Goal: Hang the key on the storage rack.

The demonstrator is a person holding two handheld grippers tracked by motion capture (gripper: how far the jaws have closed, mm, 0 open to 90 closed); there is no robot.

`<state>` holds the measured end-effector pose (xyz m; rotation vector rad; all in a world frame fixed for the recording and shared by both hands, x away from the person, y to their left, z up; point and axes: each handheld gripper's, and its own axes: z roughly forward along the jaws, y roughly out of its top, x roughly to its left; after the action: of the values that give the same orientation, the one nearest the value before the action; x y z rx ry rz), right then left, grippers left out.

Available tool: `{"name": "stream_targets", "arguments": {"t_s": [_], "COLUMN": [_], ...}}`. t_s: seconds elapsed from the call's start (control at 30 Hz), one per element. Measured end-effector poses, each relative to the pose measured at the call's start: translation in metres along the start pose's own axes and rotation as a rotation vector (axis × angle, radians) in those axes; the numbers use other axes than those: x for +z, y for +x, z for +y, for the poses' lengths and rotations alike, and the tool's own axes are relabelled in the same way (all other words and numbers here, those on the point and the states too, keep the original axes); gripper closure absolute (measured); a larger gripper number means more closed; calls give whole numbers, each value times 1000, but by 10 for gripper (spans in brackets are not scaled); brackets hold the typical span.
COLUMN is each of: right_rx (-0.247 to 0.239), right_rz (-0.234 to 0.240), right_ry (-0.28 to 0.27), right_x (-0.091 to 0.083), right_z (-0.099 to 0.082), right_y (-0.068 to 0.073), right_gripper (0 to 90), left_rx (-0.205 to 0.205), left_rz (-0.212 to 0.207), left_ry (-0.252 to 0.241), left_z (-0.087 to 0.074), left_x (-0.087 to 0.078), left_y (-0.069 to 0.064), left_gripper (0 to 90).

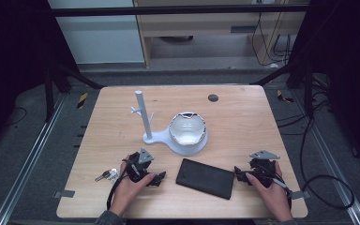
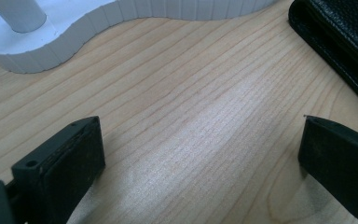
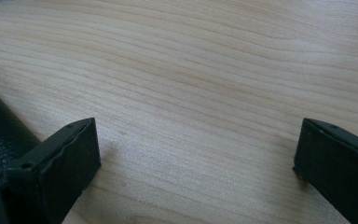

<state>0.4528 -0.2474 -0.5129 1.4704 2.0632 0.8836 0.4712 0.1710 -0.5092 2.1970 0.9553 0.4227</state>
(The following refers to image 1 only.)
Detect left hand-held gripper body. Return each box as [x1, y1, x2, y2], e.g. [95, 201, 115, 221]
[125, 147, 155, 184]

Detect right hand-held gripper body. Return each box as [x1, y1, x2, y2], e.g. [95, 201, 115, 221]
[245, 149, 281, 188]

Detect white bowl with silver rim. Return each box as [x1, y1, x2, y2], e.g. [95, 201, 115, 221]
[168, 112, 208, 147]

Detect person's left hand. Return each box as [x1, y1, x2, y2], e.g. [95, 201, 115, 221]
[109, 161, 158, 218]

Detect person's right hand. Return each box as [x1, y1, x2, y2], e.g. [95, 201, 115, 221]
[245, 160, 294, 223]

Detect bunch of keys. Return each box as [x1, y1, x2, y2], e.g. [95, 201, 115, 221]
[94, 168, 122, 184]

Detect grey tape strip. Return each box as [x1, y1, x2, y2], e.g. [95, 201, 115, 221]
[53, 189, 76, 199]
[288, 190, 311, 201]

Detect person's right grey sleeve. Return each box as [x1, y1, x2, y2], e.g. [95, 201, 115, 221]
[273, 218, 299, 225]

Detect person's grey sleeve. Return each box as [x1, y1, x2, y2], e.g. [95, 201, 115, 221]
[273, 218, 299, 225]
[94, 210, 126, 225]

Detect person's left grey sleeve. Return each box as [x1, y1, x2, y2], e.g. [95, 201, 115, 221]
[94, 210, 126, 225]

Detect yellow black hazard tape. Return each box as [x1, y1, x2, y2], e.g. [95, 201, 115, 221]
[276, 89, 294, 104]
[76, 92, 89, 110]

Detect white cabinet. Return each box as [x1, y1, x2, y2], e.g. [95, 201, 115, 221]
[47, 0, 145, 66]

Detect black curtain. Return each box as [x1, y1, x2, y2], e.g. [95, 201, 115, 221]
[0, 0, 79, 151]
[289, 0, 360, 170]

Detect wooden cabinet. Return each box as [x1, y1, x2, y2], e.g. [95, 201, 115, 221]
[132, 0, 311, 68]

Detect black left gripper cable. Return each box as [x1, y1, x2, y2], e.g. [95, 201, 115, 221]
[106, 158, 131, 211]

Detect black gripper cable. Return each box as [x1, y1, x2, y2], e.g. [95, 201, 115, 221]
[106, 158, 131, 211]
[271, 116, 356, 211]

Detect white stand with post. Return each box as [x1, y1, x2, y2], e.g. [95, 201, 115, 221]
[130, 90, 209, 157]

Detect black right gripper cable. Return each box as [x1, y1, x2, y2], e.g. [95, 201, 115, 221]
[271, 116, 356, 211]

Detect aluminium floor rail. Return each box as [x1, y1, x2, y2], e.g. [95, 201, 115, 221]
[0, 93, 68, 225]
[292, 90, 360, 225]

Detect black frame brace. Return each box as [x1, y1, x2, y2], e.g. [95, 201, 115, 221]
[54, 62, 105, 91]
[249, 64, 294, 87]

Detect black hanging cables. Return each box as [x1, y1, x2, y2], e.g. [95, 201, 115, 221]
[250, 11, 293, 68]

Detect black horizontal frame bar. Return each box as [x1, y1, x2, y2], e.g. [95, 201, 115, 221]
[50, 3, 311, 18]

